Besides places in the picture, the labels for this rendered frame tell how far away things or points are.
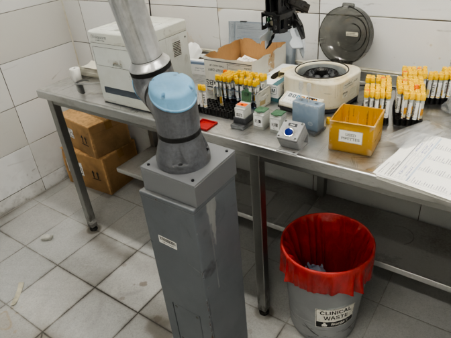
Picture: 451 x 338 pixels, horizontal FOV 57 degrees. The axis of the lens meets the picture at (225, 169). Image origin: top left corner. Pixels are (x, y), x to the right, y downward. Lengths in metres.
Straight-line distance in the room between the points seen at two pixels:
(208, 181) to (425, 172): 0.58
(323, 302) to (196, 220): 0.71
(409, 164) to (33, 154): 2.35
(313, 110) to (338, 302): 0.72
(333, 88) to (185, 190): 0.70
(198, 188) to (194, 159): 0.08
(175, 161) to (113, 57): 0.72
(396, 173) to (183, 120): 0.59
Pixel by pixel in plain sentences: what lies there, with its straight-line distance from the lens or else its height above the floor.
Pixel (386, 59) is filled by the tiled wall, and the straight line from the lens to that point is 1.83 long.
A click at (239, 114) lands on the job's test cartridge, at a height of 0.92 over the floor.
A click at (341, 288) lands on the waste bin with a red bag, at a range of 1.59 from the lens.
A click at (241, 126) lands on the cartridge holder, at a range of 1.46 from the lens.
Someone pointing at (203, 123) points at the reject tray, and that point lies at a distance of 1.54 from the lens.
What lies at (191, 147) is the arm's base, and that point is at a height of 1.02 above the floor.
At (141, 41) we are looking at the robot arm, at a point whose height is 1.27.
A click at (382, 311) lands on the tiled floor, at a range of 2.03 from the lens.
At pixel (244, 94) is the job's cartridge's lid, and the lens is 1.49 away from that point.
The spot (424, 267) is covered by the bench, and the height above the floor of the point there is 0.27.
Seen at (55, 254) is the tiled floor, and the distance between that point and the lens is 2.52.
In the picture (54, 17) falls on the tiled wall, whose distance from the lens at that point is 2.97.
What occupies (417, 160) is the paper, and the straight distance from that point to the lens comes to 1.30.
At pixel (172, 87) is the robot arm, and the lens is 1.05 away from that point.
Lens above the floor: 1.53
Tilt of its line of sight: 32 degrees down
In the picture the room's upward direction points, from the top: 5 degrees counter-clockwise
